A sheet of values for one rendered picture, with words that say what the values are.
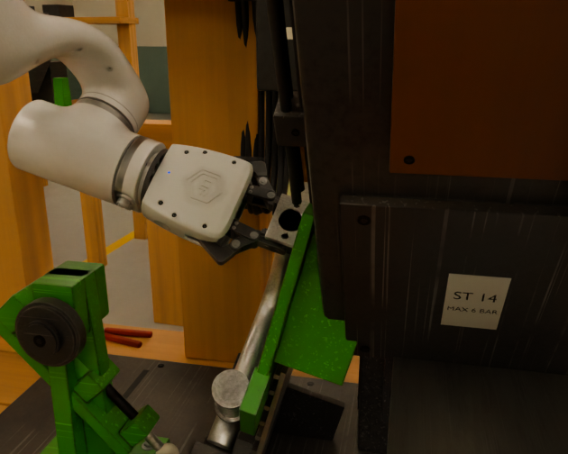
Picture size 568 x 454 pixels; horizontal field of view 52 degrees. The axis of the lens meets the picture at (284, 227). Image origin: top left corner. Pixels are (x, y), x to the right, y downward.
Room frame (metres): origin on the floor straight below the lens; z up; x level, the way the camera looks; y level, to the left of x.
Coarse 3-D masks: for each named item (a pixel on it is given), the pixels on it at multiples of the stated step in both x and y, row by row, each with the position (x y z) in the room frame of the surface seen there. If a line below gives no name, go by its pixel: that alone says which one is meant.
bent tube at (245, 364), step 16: (288, 208) 0.61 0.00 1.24; (304, 208) 0.61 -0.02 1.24; (272, 224) 0.59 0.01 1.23; (288, 224) 0.64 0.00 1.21; (272, 240) 0.58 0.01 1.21; (288, 240) 0.58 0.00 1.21; (288, 256) 0.64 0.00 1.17; (272, 272) 0.67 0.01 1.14; (272, 288) 0.66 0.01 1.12; (272, 304) 0.65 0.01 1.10; (256, 320) 0.65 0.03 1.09; (256, 336) 0.63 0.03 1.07; (256, 352) 0.61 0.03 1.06; (240, 368) 0.60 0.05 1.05; (224, 432) 0.55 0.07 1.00; (224, 448) 0.56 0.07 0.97
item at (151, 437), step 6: (150, 432) 0.58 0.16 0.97; (150, 438) 0.58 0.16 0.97; (156, 438) 0.58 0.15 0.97; (150, 444) 0.57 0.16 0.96; (156, 444) 0.57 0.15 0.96; (162, 444) 0.58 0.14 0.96; (168, 444) 0.58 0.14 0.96; (156, 450) 0.57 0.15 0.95; (162, 450) 0.57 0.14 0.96; (168, 450) 0.57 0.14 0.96; (174, 450) 0.57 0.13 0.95
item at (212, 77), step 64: (192, 0) 0.90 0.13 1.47; (192, 64) 0.90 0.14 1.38; (256, 64) 0.88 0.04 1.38; (0, 128) 0.97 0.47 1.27; (192, 128) 0.90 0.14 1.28; (256, 128) 0.88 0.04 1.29; (0, 192) 0.97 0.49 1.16; (0, 256) 0.98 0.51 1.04; (192, 256) 0.90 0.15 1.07; (256, 256) 0.88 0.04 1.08; (192, 320) 0.90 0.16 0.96
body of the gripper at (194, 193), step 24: (168, 168) 0.63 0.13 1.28; (192, 168) 0.63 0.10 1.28; (216, 168) 0.63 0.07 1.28; (240, 168) 0.63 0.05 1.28; (144, 192) 0.61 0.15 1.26; (168, 192) 0.61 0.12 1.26; (192, 192) 0.61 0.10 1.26; (216, 192) 0.61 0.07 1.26; (240, 192) 0.61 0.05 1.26; (144, 216) 0.62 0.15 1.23; (168, 216) 0.59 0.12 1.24; (192, 216) 0.59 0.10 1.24; (216, 216) 0.59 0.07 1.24; (240, 216) 0.64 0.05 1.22; (192, 240) 0.61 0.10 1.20; (216, 240) 0.58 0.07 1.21
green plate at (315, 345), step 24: (312, 216) 0.48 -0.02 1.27; (312, 240) 0.49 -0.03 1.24; (288, 264) 0.49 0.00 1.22; (312, 264) 0.49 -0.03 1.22; (288, 288) 0.48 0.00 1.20; (312, 288) 0.49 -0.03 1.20; (288, 312) 0.49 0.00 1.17; (312, 312) 0.49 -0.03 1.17; (288, 336) 0.50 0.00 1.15; (312, 336) 0.49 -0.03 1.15; (336, 336) 0.49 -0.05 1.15; (264, 360) 0.49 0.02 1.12; (288, 360) 0.50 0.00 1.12; (312, 360) 0.49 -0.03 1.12; (336, 360) 0.49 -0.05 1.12
